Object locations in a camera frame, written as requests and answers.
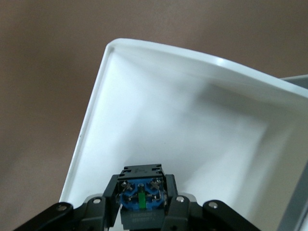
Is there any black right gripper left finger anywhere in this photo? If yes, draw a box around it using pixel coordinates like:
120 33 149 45
14 174 121 231

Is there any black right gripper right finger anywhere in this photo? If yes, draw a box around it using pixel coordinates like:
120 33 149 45
160 174 268 231

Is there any yellow push button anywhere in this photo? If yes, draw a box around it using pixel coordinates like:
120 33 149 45
116 163 169 226

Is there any white plastic bin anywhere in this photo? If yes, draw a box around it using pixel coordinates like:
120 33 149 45
59 37 308 231

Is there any white drawer cabinet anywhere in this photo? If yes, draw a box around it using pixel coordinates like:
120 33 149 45
276 74 308 231

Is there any brown table mat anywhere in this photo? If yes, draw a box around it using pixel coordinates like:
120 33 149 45
0 0 308 231

